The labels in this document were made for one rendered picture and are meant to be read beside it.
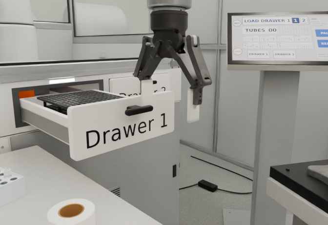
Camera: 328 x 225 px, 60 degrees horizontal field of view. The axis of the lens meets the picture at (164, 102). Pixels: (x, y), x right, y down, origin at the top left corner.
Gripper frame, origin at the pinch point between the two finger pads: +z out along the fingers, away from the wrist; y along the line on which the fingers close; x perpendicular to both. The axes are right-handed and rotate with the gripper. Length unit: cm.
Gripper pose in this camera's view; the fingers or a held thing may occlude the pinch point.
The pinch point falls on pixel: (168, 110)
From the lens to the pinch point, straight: 60.6
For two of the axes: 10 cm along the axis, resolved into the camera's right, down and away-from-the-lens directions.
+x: -7.1, 1.4, -6.9
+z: 0.0, 9.8, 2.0
